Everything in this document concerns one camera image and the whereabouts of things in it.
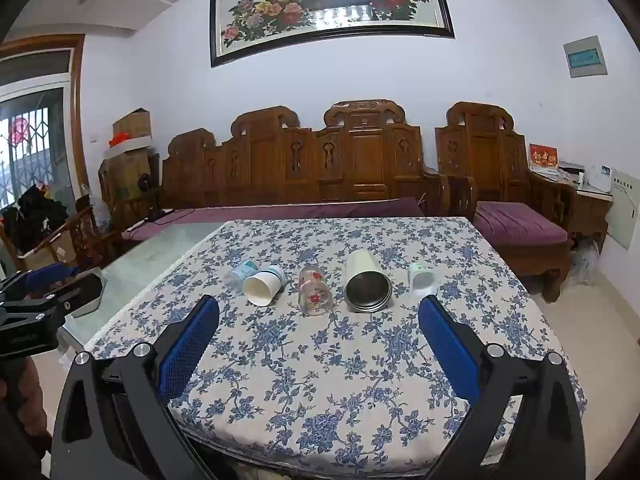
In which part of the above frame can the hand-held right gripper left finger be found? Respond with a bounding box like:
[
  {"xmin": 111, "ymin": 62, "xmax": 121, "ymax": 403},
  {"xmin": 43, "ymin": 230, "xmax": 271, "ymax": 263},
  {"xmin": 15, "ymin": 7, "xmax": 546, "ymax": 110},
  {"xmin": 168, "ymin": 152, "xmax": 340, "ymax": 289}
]
[{"xmin": 51, "ymin": 295, "xmax": 221, "ymax": 480}]

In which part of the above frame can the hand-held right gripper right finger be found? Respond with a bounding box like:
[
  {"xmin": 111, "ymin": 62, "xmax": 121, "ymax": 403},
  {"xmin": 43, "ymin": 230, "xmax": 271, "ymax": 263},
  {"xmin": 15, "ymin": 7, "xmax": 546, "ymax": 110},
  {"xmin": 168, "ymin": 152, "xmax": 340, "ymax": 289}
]
[{"xmin": 417, "ymin": 296, "xmax": 586, "ymax": 480}]

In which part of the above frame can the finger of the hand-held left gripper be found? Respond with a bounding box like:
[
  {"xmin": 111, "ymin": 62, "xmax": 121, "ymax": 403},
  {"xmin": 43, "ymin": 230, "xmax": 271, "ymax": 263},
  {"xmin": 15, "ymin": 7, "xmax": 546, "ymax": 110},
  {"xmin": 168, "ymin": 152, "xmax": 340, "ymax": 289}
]
[
  {"xmin": 30, "ymin": 268, "xmax": 104, "ymax": 318},
  {"xmin": 0, "ymin": 261, "xmax": 80, "ymax": 306}
]

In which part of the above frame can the person's left forearm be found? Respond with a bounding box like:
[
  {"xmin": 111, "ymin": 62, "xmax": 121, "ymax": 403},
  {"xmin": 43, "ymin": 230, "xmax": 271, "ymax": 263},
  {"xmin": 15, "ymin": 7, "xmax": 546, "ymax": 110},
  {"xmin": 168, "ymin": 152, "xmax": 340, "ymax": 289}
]
[{"xmin": 0, "ymin": 357, "xmax": 53, "ymax": 480}]

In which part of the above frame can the small white cup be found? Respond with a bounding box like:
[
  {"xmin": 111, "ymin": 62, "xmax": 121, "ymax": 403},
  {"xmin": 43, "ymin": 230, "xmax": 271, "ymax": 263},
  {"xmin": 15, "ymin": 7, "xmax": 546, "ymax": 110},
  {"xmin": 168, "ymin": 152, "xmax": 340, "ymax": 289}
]
[{"xmin": 408, "ymin": 261, "xmax": 439, "ymax": 297}]

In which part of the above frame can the white paper cup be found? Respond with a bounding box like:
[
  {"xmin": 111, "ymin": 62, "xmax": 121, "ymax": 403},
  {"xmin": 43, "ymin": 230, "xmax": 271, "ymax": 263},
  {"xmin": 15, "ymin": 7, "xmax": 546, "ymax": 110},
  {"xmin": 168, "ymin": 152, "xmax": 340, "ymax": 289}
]
[{"xmin": 243, "ymin": 265, "xmax": 287, "ymax": 307}]

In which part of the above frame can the cream steel tumbler cup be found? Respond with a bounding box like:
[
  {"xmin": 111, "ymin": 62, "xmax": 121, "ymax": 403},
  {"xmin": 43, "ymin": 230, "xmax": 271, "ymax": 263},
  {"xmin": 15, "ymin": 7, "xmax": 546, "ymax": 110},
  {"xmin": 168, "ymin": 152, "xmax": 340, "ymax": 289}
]
[{"xmin": 344, "ymin": 249, "xmax": 393, "ymax": 314}]

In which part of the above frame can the floral print glass cup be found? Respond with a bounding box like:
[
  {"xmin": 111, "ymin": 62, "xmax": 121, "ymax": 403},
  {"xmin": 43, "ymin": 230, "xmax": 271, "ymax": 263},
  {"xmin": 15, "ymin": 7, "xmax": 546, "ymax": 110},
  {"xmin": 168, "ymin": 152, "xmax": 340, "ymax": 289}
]
[{"xmin": 298, "ymin": 264, "xmax": 334, "ymax": 317}]

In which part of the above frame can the pile of dark clothes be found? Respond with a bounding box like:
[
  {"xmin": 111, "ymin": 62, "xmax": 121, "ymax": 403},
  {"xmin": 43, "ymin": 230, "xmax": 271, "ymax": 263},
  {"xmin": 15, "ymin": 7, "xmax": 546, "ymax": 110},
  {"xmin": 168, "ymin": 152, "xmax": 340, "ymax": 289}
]
[{"xmin": 1, "ymin": 184, "xmax": 69, "ymax": 257}]

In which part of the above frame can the wooden chair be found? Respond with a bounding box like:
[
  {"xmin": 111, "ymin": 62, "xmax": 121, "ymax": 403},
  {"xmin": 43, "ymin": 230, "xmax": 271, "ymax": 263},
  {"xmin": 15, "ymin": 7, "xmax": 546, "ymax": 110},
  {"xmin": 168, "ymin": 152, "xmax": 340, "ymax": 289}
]
[{"xmin": 0, "ymin": 204, "xmax": 123, "ymax": 272}]

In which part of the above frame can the small clear plastic bottle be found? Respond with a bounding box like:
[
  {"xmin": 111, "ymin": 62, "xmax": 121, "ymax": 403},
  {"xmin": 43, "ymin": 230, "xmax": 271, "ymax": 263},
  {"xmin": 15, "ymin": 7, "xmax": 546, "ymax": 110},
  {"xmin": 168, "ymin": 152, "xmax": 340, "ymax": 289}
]
[{"xmin": 223, "ymin": 259, "xmax": 260, "ymax": 293}]

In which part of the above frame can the large cardboard box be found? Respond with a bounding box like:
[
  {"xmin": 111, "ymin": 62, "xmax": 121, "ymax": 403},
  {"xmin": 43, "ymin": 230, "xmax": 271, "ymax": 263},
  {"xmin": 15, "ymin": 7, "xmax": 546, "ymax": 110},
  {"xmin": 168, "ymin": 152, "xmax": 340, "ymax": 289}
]
[{"xmin": 99, "ymin": 151, "xmax": 152, "ymax": 202}]

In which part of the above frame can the blue floral tablecloth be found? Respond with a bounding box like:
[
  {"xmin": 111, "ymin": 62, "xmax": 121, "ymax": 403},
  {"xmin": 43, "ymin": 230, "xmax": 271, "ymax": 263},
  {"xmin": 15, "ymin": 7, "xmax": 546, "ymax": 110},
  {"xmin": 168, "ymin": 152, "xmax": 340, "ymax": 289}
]
[{"xmin": 82, "ymin": 217, "xmax": 588, "ymax": 479}]

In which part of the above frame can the window with metal grille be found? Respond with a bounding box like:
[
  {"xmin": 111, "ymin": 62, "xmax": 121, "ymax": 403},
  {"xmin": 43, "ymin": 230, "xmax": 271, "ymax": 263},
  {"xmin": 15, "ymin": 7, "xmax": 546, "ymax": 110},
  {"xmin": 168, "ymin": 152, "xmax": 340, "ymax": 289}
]
[{"xmin": 0, "ymin": 87, "xmax": 72, "ymax": 211}]

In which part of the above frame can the square purple seat cushion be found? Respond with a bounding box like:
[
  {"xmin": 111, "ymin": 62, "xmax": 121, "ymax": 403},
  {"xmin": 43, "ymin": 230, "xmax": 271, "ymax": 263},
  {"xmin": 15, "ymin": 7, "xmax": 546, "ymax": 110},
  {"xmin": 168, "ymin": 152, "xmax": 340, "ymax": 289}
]
[{"xmin": 472, "ymin": 201, "xmax": 570, "ymax": 247}]

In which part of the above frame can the long purple seat cushion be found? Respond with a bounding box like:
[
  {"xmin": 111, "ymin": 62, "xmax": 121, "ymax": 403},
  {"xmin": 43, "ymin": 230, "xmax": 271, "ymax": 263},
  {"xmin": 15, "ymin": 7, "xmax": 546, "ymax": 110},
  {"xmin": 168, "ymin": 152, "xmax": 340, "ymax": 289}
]
[{"xmin": 122, "ymin": 197, "xmax": 426, "ymax": 242}]

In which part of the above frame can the clear plastic bag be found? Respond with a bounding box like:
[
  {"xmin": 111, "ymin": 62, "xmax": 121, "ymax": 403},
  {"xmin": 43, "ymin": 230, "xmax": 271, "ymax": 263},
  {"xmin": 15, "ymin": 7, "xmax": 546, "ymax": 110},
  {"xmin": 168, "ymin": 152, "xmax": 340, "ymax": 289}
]
[{"xmin": 569, "ymin": 239, "xmax": 602, "ymax": 292}]

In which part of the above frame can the small brown cardboard box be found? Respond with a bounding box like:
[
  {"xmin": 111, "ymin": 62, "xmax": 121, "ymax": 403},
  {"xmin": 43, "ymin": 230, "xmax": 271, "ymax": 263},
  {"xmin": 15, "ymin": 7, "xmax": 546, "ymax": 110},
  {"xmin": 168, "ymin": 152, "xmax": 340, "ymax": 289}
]
[{"xmin": 112, "ymin": 108, "xmax": 152, "ymax": 141}]

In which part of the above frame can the carved wooden armchair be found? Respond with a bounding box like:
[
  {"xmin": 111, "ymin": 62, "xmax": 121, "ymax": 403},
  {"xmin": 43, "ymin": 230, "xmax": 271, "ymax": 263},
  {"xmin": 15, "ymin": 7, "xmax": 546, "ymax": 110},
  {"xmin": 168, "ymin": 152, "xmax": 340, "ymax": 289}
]
[{"xmin": 434, "ymin": 101, "xmax": 577, "ymax": 304}]

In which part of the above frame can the wooden side table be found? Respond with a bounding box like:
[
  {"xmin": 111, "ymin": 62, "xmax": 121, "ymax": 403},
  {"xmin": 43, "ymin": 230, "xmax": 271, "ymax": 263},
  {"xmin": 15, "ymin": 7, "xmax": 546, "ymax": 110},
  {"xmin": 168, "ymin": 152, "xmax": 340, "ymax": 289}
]
[{"xmin": 570, "ymin": 186, "xmax": 614, "ymax": 253}]

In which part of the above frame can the red gift box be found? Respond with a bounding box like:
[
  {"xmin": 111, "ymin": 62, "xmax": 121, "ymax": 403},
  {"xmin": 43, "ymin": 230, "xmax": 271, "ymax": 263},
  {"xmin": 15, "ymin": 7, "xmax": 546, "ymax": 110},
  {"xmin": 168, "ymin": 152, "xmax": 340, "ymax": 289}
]
[{"xmin": 528, "ymin": 143, "xmax": 560, "ymax": 175}]

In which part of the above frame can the white box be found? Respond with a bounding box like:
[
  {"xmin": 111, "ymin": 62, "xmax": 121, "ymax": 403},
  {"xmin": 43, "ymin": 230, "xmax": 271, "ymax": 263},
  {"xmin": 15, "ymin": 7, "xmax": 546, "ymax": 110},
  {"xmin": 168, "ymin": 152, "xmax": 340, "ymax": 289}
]
[{"xmin": 557, "ymin": 160, "xmax": 614, "ymax": 194}]

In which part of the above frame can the carved wooden sofa bench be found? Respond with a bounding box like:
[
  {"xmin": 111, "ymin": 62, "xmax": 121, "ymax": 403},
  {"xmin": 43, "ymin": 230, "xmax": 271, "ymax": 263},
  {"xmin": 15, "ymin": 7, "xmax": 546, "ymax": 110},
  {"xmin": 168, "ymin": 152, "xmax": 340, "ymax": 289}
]
[{"xmin": 160, "ymin": 99, "xmax": 476, "ymax": 221}]

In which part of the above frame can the framed peacock flower painting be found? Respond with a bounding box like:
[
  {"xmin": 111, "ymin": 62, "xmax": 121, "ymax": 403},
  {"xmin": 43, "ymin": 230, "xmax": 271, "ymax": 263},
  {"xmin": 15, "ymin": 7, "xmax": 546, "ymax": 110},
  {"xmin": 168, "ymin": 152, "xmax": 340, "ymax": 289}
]
[{"xmin": 209, "ymin": 0, "xmax": 456, "ymax": 69}]

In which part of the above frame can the white wall cabinet door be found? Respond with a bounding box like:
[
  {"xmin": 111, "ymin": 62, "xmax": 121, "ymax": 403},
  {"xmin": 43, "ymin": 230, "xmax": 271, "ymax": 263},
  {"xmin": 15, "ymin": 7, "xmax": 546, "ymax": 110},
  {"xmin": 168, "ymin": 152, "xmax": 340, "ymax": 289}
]
[{"xmin": 605, "ymin": 169, "xmax": 640, "ymax": 251}]

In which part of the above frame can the grey wall electrical panel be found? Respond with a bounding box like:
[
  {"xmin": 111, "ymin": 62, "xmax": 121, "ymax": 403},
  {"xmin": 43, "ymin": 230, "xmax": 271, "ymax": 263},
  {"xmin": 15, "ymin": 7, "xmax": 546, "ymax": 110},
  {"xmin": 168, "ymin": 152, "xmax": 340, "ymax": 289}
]
[{"xmin": 563, "ymin": 35, "xmax": 608, "ymax": 79}]

